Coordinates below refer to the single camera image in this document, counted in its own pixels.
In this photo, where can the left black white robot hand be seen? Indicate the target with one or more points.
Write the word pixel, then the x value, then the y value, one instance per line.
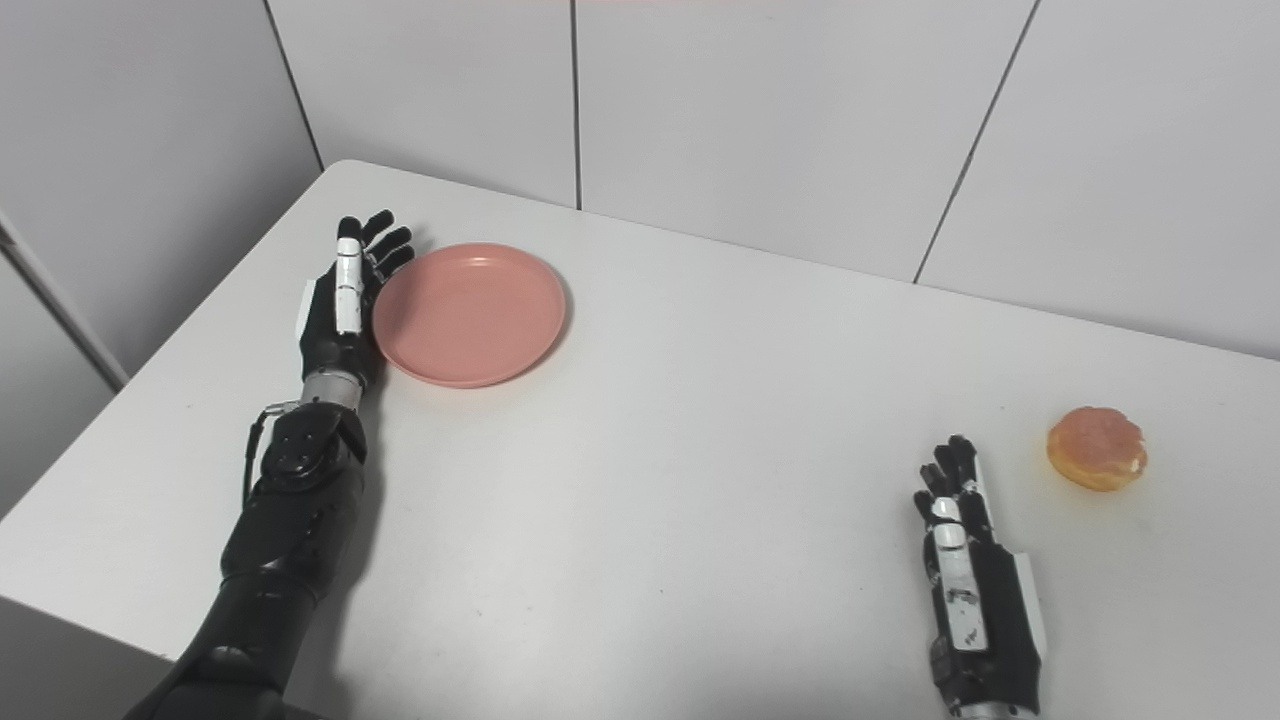
pixel 330 330

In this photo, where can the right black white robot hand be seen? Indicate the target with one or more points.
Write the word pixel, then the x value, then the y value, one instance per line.
pixel 990 640

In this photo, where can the pink round plate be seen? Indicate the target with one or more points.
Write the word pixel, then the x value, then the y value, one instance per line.
pixel 469 315

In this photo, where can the golden cream puff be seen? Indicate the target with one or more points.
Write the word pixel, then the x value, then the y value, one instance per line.
pixel 1097 448

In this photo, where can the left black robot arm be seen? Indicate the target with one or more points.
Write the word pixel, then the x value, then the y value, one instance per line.
pixel 290 530

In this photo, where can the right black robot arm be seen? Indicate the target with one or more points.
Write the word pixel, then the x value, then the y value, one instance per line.
pixel 990 712

